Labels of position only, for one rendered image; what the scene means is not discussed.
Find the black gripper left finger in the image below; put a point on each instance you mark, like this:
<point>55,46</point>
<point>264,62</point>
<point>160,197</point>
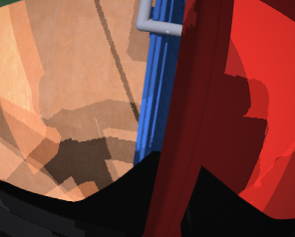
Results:
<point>118,210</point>

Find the blue plastic tray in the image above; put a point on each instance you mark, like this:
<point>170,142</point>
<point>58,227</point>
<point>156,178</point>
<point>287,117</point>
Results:
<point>162,55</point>

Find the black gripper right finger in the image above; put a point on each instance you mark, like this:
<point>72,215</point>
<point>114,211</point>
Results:
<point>216,211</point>

